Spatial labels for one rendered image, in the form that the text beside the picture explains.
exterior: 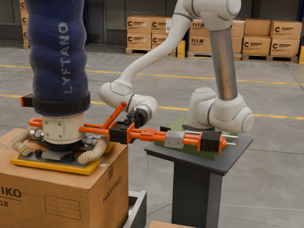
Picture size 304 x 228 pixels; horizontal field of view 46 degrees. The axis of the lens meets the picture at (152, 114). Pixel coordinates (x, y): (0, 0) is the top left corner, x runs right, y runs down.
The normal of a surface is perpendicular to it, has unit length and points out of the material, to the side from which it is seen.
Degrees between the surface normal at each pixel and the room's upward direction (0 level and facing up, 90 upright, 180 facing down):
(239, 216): 0
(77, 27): 76
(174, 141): 90
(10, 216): 90
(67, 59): 70
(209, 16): 112
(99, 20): 90
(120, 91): 59
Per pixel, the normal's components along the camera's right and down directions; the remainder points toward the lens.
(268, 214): 0.02, -0.94
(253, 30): -0.18, 0.37
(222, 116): -0.66, 0.44
